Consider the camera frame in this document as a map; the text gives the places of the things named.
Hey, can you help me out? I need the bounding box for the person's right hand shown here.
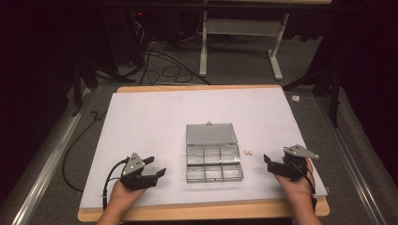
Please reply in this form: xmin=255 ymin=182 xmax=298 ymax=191
xmin=275 ymin=158 xmax=314 ymax=202

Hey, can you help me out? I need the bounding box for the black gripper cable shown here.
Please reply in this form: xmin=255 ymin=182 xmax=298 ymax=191
xmin=299 ymin=167 xmax=317 ymax=211
xmin=102 ymin=157 xmax=130 ymax=211

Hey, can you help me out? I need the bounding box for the white metal desk frame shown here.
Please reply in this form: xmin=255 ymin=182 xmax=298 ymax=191
xmin=198 ymin=10 xmax=291 ymax=82

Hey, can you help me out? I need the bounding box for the white table mat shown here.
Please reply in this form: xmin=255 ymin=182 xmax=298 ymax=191
xmin=79 ymin=86 xmax=329 ymax=210

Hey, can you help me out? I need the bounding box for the silver metal floor rail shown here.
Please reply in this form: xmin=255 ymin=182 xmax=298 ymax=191
xmin=0 ymin=88 xmax=92 ymax=225
xmin=314 ymin=96 xmax=390 ymax=225

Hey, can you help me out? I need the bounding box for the person's left hand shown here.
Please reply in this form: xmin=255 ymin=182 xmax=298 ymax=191
xmin=108 ymin=179 xmax=148 ymax=207

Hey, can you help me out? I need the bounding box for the dark computer tower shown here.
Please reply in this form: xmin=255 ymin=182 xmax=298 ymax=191
xmin=101 ymin=8 xmax=149 ymax=68

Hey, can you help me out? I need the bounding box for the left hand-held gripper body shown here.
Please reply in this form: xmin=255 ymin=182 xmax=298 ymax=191
xmin=120 ymin=152 xmax=161 ymax=192

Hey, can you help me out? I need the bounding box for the black floor cable bundle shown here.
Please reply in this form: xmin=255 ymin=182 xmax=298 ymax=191
xmin=126 ymin=37 xmax=212 ymax=87

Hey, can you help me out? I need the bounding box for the clear plastic compartment box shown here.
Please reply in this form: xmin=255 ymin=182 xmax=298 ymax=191
xmin=185 ymin=121 xmax=245 ymax=184

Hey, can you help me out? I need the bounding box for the long black floor cable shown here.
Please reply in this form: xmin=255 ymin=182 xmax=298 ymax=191
xmin=61 ymin=110 xmax=108 ymax=193

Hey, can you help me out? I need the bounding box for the black metal stand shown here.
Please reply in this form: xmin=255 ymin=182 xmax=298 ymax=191
xmin=282 ymin=60 xmax=343 ymax=128
xmin=70 ymin=58 xmax=136 ymax=117

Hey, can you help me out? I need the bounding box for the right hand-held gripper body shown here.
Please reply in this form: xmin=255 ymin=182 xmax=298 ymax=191
xmin=281 ymin=143 xmax=320 ymax=183

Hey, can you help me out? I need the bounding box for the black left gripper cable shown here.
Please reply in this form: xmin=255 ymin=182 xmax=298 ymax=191
xmin=102 ymin=157 xmax=130 ymax=211

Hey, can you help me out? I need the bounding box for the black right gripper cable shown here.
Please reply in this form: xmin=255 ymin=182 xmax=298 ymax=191
xmin=299 ymin=167 xmax=317 ymax=211

